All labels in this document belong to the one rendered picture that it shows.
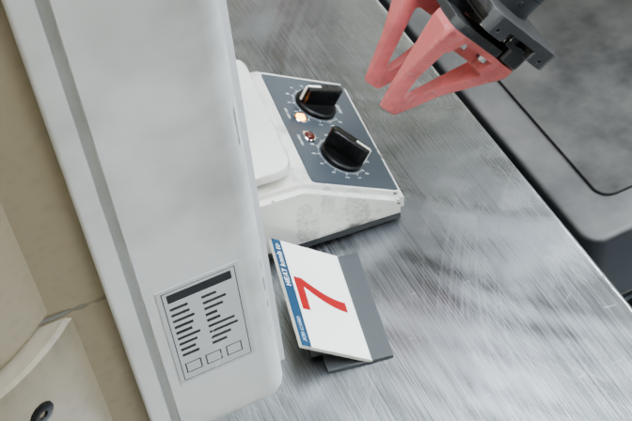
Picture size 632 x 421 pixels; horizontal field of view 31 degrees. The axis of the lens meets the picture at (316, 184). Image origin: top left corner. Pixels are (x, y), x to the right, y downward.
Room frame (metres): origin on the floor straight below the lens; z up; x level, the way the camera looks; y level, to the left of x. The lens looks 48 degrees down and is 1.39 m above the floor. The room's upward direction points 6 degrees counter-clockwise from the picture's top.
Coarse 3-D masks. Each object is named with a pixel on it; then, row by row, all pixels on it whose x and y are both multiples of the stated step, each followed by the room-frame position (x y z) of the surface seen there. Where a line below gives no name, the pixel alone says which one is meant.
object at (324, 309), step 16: (288, 256) 0.48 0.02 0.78; (304, 256) 0.48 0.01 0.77; (320, 256) 0.49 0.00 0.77; (304, 272) 0.47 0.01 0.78; (320, 272) 0.47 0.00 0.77; (336, 272) 0.48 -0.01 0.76; (304, 288) 0.45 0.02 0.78; (320, 288) 0.46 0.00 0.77; (336, 288) 0.46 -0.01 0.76; (304, 304) 0.43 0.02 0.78; (320, 304) 0.44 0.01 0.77; (336, 304) 0.45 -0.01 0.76; (320, 320) 0.43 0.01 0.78; (336, 320) 0.43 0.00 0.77; (352, 320) 0.44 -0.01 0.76; (320, 336) 0.41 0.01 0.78; (336, 336) 0.42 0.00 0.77; (352, 336) 0.42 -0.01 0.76
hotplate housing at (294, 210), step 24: (264, 72) 0.63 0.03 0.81; (264, 96) 0.60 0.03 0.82; (288, 144) 0.55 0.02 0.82; (264, 192) 0.50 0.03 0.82; (288, 192) 0.51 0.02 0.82; (312, 192) 0.51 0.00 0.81; (336, 192) 0.51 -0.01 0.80; (360, 192) 0.52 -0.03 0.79; (384, 192) 0.52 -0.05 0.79; (264, 216) 0.50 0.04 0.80; (288, 216) 0.50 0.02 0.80; (312, 216) 0.50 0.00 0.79; (336, 216) 0.51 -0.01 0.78; (360, 216) 0.51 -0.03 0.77; (384, 216) 0.52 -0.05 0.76; (288, 240) 0.50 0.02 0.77; (312, 240) 0.50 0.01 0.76
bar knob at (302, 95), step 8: (304, 88) 0.60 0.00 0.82; (312, 88) 0.60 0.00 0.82; (320, 88) 0.60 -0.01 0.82; (328, 88) 0.61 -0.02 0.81; (336, 88) 0.61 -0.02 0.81; (296, 96) 0.61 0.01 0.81; (304, 96) 0.60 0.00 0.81; (312, 96) 0.60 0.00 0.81; (320, 96) 0.60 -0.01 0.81; (328, 96) 0.60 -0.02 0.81; (336, 96) 0.60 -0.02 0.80; (304, 104) 0.60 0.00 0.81; (312, 104) 0.60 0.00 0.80; (320, 104) 0.60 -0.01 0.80; (328, 104) 0.60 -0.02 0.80; (312, 112) 0.59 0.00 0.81; (320, 112) 0.59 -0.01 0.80; (328, 112) 0.59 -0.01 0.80
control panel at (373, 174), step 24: (288, 96) 0.61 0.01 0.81; (288, 120) 0.57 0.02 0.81; (312, 120) 0.58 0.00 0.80; (336, 120) 0.59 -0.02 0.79; (360, 120) 0.60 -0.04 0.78; (312, 144) 0.55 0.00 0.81; (312, 168) 0.53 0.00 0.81; (336, 168) 0.53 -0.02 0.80; (360, 168) 0.54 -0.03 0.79; (384, 168) 0.55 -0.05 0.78
